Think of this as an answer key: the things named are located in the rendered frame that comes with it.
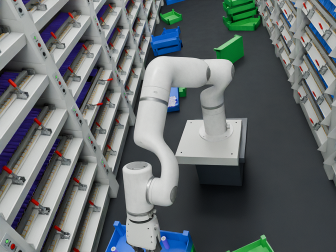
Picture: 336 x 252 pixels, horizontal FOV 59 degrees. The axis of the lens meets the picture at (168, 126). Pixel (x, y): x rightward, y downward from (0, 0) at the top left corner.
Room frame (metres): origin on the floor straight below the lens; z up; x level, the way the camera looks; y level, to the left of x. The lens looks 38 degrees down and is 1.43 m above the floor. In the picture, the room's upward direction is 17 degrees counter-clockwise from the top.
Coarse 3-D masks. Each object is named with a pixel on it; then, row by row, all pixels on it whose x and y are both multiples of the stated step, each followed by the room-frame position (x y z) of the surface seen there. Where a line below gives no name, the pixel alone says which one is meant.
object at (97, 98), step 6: (96, 66) 1.96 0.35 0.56; (102, 66) 1.93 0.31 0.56; (108, 66) 1.94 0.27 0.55; (108, 72) 1.90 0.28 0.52; (102, 78) 1.83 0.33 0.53; (108, 78) 1.84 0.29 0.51; (96, 90) 1.69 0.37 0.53; (102, 90) 1.69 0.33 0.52; (96, 96) 1.62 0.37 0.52; (102, 96) 1.67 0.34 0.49; (96, 102) 1.56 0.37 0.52; (96, 108) 1.53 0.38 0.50; (84, 114) 1.45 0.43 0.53; (90, 114) 1.45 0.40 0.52; (90, 120) 1.40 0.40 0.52; (90, 126) 1.39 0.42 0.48
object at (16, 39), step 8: (0, 24) 1.28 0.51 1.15; (8, 24) 1.27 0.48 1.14; (16, 24) 1.26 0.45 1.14; (0, 32) 1.25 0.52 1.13; (8, 32) 1.25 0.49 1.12; (16, 32) 1.26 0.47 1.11; (0, 40) 1.19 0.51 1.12; (8, 40) 1.19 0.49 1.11; (16, 40) 1.20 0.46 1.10; (24, 40) 1.25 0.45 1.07; (0, 48) 1.13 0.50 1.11; (8, 48) 1.13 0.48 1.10; (16, 48) 1.18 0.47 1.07; (0, 56) 1.07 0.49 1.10; (8, 56) 1.12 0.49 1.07; (0, 64) 1.06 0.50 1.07
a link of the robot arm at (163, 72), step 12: (156, 60) 0.85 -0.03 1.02; (168, 60) 0.86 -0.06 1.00; (180, 60) 0.89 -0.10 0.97; (192, 60) 0.90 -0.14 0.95; (156, 72) 0.81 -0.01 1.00; (168, 72) 0.82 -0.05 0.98; (180, 72) 0.86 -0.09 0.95; (192, 72) 0.87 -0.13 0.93; (204, 72) 0.89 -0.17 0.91; (144, 84) 0.80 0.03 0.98; (156, 84) 0.78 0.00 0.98; (168, 84) 0.79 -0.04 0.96; (180, 84) 0.86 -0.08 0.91; (192, 84) 0.86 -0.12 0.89; (144, 96) 0.77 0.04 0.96; (156, 96) 0.75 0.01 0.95; (168, 96) 0.77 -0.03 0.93
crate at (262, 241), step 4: (260, 236) 0.71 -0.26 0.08; (264, 236) 0.70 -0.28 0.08; (256, 240) 0.71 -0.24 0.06; (260, 240) 0.71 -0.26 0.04; (264, 240) 0.69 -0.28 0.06; (248, 244) 0.70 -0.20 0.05; (252, 244) 0.70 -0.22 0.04; (256, 244) 0.70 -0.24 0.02; (260, 244) 0.70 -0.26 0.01; (264, 244) 0.69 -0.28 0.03; (268, 244) 0.67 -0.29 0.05; (240, 248) 0.69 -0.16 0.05; (244, 248) 0.69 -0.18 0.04; (248, 248) 0.70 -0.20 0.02; (252, 248) 0.70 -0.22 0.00; (256, 248) 0.69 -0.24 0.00; (260, 248) 0.69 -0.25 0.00; (264, 248) 0.68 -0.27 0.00; (268, 248) 0.67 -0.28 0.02
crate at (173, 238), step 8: (120, 224) 0.72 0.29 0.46; (120, 232) 0.70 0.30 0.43; (160, 232) 0.64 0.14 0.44; (168, 232) 0.63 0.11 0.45; (176, 232) 0.62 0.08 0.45; (184, 232) 0.59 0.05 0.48; (112, 240) 0.67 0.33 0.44; (120, 240) 0.69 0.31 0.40; (160, 240) 0.64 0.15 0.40; (168, 240) 0.63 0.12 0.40; (176, 240) 0.62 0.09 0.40; (184, 240) 0.58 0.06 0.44; (120, 248) 0.65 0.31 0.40; (128, 248) 0.64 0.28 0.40; (144, 248) 0.62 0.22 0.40; (176, 248) 0.59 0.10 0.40; (184, 248) 0.58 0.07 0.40
